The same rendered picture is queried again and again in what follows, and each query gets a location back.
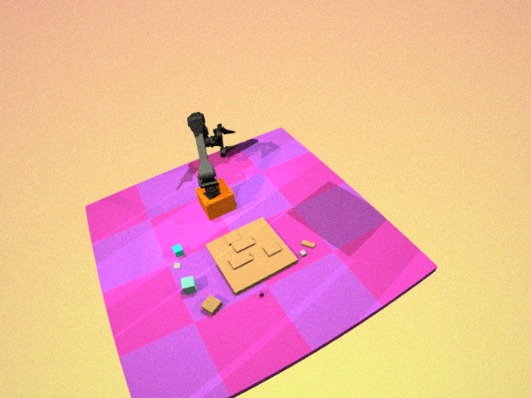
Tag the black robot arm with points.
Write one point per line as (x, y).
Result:
(206, 171)

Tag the orange flat bar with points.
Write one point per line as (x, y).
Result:
(308, 243)

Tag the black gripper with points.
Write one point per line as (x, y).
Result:
(223, 150)

